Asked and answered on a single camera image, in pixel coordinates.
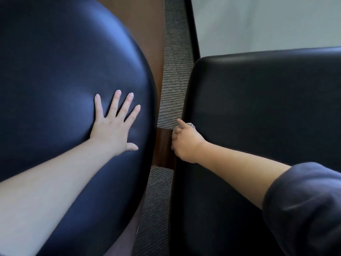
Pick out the person's right hand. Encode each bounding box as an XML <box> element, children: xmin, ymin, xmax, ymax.
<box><xmin>171</xmin><ymin>118</ymin><xmax>207</xmax><ymax>164</ymax></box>

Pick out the person's left hand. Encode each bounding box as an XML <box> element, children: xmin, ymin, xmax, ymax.
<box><xmin>90</xmin><ymin>90</ymin><xmax>141</xmax><ymax>157</ymax></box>

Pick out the round blue leather chair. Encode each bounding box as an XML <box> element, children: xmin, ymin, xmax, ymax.
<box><xmin>0</xmin><ymin>0</ymin><xmax>158</xmax><ymax>256</ymax></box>

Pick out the person's left forearm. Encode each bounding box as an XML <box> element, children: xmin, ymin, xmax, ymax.
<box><xmin>0</xmin><ymin>138</ymin><xmax>118</xmax><ymax>256</ymax></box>

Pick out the person's right forearm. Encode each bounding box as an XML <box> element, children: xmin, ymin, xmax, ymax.
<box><xmin>198</xmin><ymin>141</ymin><xmax>292</xmax><ymax>210</ymax></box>

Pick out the brown wooden furniture bar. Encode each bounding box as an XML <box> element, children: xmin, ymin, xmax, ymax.
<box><xmin>151</xmin><ymin>128</ymin><xmax>178</xmax><ymax>171</ymax></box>

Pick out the brown wooden furniture panel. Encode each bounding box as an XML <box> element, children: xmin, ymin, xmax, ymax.
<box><xmin>92</xmin><ymin>0</ymin><xmax>166</xmax><ymax>111</ymax></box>

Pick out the black leather seat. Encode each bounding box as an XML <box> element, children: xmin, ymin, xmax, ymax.
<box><xmin>169</xmin><ymin>46</ymin><xmax>341</xmax><ymax>256</ymax></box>

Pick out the black baseboard strip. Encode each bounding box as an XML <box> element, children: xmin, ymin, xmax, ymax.
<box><xmin>183</xmin><ymin>0</ymin><xmax>201</xmax><ymax>62</ymax></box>

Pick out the dark blue sleeve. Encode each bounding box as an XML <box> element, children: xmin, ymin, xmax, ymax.
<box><xmin>262</xmin><ymin>162</ymin><xmax>341</xmax><ymax>256</ymax></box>

